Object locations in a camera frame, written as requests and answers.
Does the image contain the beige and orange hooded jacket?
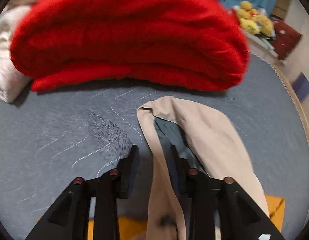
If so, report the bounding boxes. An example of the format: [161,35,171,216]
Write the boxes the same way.
[88,96,283,239]

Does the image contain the red folded blanket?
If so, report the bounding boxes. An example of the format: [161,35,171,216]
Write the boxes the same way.
[10,0,249,93]

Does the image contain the cream folded fleece blanket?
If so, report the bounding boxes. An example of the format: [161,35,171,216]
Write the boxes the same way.
[0,5,31,103]

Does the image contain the purple flat box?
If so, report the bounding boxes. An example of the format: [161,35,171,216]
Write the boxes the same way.
[292,72,309,102]

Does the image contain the yellow plush toys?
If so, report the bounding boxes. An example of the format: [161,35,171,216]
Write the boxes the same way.
[232,1,275,37]

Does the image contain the dark red cushion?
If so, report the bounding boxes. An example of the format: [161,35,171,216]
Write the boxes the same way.
[270,18,303,60]

